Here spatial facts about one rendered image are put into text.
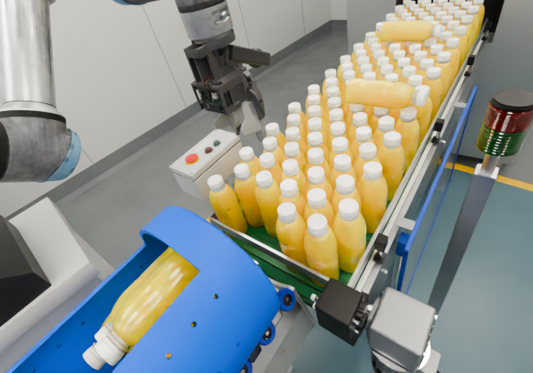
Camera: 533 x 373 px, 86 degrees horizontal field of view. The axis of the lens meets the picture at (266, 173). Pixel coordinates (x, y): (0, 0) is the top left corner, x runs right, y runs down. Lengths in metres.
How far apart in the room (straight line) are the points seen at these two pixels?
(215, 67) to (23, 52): 0.41
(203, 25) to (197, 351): 0.45
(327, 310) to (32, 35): 0.78
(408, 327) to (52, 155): 0.80
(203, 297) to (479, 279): 1.62
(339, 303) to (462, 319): 1.20
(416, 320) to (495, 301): 1.11
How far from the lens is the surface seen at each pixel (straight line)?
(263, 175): 0.69
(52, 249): 0.74
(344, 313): 0.59
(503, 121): 0.61
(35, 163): 0.69
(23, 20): 0.80
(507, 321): 1.82
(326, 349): 1.62
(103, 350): 0.50
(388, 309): 0.76
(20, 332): 0.70
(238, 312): 0.45
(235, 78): 0.51
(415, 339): 0.74
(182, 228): 0.46
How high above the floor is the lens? 1.55
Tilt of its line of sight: 40 degrees down
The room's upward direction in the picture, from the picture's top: 16 degrees counter-clockwise
